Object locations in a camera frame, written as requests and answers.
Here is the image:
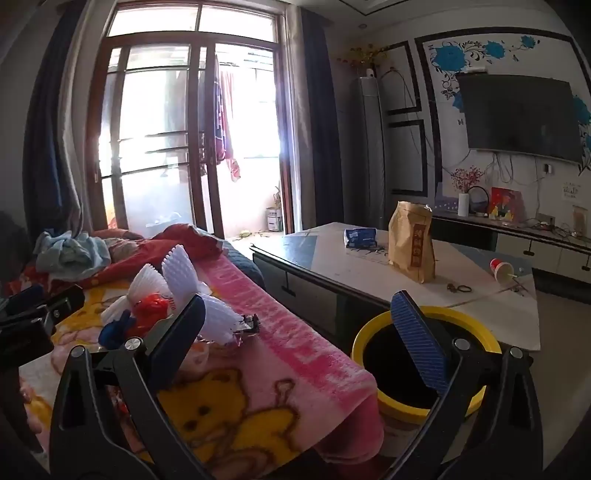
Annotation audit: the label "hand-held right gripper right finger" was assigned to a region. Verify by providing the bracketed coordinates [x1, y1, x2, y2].
[390, 290, 546, 480]

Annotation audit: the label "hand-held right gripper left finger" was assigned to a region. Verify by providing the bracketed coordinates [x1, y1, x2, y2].
[48, 294, 218, 480]

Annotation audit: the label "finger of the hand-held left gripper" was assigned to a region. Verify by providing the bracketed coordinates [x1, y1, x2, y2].
[6, 283, 46, 309]
[0, 285, 86, 331]

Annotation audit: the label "red snack wrapper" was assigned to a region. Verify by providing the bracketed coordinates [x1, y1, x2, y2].
[131, 295, 178, 330]

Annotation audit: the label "white foam fruit net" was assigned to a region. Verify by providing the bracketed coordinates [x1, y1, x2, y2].
[185, 295, 245, 346]
[161, 244, 211, 301]
[100, 264, 169, 324]

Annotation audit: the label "yellow round bin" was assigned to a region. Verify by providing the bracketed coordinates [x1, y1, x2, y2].
[351, 305, 503, 425]

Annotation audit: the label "blue wrapper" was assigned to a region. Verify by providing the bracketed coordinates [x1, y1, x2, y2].
[98, 310, 134, 349]

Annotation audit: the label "light blue cloth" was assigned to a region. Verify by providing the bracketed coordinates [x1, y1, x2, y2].
[34, 231, 112, 281]

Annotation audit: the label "red quilt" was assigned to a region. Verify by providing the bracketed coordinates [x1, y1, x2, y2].
[28, 224, 227, 296]

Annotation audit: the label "pink printed blanket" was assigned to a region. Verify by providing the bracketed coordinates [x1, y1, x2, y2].
[18, 251, 386, 467]

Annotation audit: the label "dark blue sofa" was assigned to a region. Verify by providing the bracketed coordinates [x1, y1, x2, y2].
[222, 240, 266, 287]

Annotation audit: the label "brown paper bag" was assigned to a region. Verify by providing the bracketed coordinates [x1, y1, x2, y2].
[388, 200, 437, 284]

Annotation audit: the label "red paper cup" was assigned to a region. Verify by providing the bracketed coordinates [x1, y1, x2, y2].
[489, 258, 517, 283]

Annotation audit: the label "blue packet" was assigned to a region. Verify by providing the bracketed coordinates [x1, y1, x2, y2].
[343, 227, 378, 248]

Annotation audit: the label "white coffee table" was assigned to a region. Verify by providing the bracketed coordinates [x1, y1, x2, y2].
[249, 222, 542, 354]

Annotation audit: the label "white television cabinet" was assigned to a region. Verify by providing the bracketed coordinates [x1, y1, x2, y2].
[431, 210, 591, 294]

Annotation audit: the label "white vase with red flowers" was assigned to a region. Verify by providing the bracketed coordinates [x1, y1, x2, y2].
[450, 166, 485, 217]

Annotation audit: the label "grey and blue curtain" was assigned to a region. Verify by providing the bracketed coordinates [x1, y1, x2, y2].
[23, 0, 98, 236]

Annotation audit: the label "grey standing air conditioner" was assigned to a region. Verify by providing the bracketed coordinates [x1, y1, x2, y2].
[353, 76, 389, 217]

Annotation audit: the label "hanging clothes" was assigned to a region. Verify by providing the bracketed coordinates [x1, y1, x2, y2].
[201, 53, 242, 182]

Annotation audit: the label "dark blue curtain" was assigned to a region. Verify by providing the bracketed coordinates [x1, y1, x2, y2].
[300, 9, 345, 227]

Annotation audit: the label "brown framed glass door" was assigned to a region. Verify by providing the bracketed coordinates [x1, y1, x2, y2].
[85, 2, 296, 238]

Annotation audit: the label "yellow artificial flowers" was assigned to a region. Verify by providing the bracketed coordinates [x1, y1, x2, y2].
[339, 44, 391, 77]

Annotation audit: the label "round black ring ornament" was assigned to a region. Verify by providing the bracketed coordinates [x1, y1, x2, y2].
[470, 187, 489, 217]

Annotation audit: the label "wall-mounted television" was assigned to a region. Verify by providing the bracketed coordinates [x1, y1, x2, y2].
[456, 73, 585, 164]

